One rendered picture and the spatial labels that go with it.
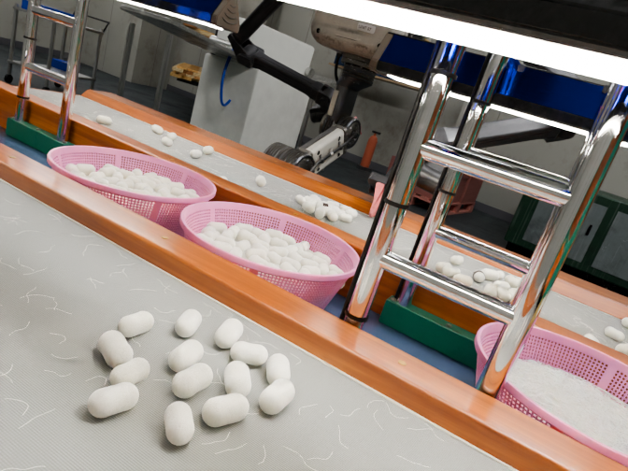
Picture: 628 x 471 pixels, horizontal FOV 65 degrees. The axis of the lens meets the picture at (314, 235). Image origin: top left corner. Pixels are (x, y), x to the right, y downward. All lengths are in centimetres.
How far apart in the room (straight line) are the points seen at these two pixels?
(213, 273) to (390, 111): 771
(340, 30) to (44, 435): 144
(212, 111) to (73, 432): 476
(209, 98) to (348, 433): 477
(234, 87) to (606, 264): 387
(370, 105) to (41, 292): 797
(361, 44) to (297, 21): 782
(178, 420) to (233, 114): 458
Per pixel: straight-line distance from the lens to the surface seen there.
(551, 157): 752
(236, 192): 91
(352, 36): 161
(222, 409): 37
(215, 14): 111
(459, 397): 48
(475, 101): 72
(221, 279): 54
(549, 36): 29
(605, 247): 531
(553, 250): 47
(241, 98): 482
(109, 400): 36
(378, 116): 826
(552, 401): 64
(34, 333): 46
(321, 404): 44
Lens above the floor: 98
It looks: 16 degrees down
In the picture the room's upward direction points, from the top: 18 degrees clockwise
